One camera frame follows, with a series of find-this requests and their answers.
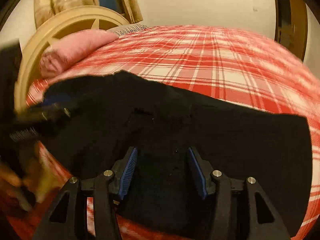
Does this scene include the black pants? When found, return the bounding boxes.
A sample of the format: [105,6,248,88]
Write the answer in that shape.
[42,71,312,238]

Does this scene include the person left hand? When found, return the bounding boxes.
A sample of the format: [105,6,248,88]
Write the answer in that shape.
[1,150,43,211]

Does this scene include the pink folded blanket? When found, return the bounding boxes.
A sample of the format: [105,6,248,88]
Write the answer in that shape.
[39,29,119,79]

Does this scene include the cream wooden headboard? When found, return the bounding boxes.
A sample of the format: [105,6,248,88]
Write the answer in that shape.
[14,5,129,112]

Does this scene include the striped grey pillow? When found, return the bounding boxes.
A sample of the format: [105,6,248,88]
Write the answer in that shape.
[107,23,148,37]

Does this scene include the red plaid bed sheet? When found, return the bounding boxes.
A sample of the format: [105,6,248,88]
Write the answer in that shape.
[7,24,320,240]

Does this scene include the brown wooden door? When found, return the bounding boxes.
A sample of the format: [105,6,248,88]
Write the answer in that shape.
[274,0,308,61]

